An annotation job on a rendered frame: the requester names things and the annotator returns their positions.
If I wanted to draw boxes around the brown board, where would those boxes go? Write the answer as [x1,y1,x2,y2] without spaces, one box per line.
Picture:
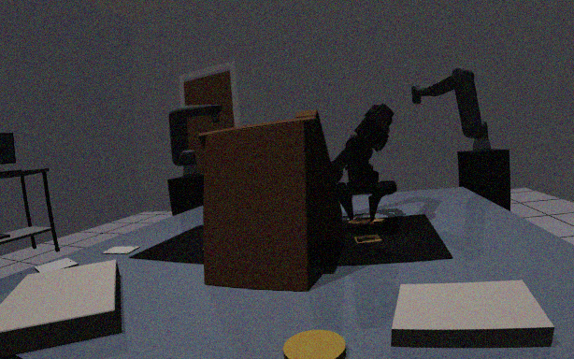
[198,109,345,292]

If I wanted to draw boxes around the yellow round disc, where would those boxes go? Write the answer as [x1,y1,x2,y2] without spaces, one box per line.
[283,329,346,359]

